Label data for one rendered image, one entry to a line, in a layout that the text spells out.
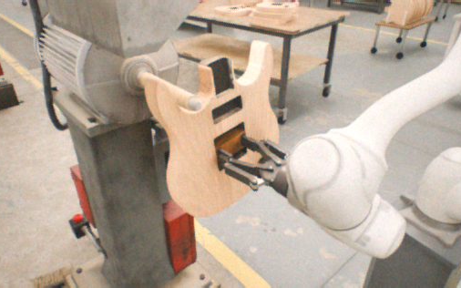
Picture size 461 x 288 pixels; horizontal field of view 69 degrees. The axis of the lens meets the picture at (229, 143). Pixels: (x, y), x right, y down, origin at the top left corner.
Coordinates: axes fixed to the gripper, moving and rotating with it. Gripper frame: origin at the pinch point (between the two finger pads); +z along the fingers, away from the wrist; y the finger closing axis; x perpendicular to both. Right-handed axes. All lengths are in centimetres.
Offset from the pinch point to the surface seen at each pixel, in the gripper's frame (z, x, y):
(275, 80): 142, -88, 173
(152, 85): 2.0, 22.4, -15.9
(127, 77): 17.8, 18.8, -14.0
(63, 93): 54, 6, -21
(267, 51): 0.9, 19.5, 14.5
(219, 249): 54, -112, 25
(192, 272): 31, -79, -5
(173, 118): 0.5, 14.7, -13.9
